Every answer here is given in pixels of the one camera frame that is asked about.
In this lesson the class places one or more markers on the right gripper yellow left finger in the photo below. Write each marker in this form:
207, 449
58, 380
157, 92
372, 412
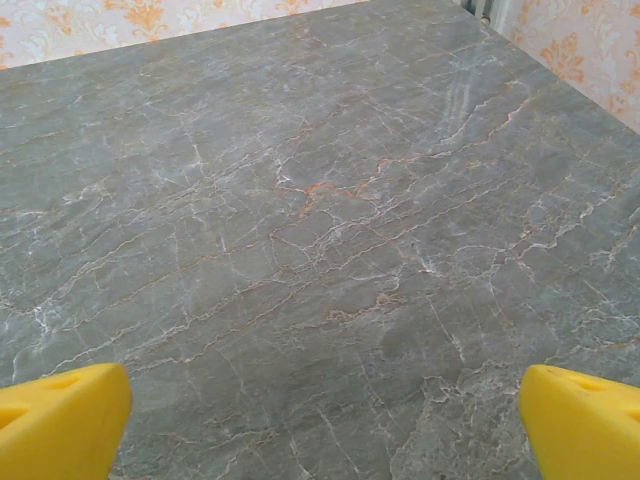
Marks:
60, 425

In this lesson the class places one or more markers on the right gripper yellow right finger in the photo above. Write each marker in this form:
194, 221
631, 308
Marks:
585, 430

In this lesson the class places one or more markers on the aluminium frame post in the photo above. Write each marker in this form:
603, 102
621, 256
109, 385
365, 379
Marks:
487, 7

